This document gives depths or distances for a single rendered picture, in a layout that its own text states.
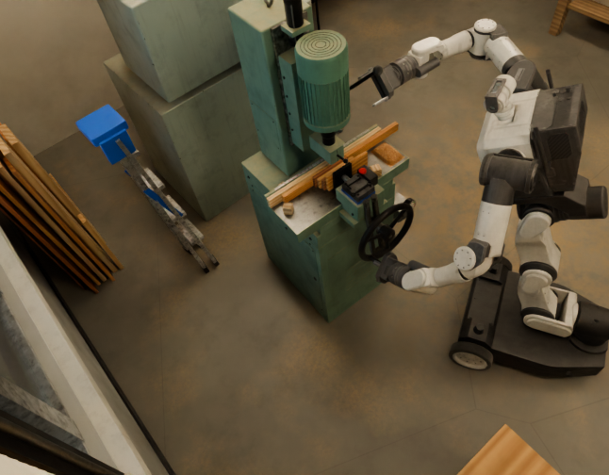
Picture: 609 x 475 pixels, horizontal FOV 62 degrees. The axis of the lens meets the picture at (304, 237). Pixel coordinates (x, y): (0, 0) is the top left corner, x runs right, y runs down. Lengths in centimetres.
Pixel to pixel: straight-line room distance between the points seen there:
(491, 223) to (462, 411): 124
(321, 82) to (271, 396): 157
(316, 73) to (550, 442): 191
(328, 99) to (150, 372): 175
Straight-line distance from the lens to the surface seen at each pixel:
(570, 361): 266
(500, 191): 159
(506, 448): 206
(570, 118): 168
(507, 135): 169
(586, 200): 196
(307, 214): 201
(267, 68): 191
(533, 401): 272
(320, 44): 176
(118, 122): 224
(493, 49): 205
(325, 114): 182
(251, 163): 238
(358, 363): 266
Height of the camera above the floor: 248
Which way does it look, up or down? 54 degrees down
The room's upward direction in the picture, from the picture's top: 10 degrees counter-clockwise
